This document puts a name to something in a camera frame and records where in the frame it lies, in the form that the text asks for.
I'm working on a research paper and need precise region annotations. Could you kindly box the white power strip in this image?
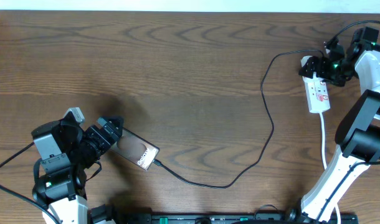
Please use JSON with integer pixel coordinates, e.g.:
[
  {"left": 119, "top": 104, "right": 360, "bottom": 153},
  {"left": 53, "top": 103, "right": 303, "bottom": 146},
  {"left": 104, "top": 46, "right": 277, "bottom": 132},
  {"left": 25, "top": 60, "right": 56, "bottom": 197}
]
[{"left": 300, "top": 55, "right": 331, "bottom": 114}]

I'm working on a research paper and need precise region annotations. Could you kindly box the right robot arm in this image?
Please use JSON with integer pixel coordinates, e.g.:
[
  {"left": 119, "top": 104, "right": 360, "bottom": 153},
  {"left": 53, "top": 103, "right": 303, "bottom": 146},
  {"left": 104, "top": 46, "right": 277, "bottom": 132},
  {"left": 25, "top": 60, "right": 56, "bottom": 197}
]
[{"left": 287, "top": 27, "right": 380, "bottom": 223}]

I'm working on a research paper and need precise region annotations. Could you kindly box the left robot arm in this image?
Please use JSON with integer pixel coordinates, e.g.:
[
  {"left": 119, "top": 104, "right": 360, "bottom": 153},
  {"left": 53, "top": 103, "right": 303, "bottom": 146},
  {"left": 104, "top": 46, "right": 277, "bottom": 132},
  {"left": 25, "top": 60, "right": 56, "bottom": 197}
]
[{"left": 31, "top": 111, "right": 124, "bottom": 223}]

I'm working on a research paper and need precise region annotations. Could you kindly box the black charging cable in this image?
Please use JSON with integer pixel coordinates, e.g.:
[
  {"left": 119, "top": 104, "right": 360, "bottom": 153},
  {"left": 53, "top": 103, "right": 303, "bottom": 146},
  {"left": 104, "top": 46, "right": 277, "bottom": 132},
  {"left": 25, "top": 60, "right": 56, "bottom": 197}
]
[{"left": 153, "top": 49, "right": 325, "bottom": 190}]

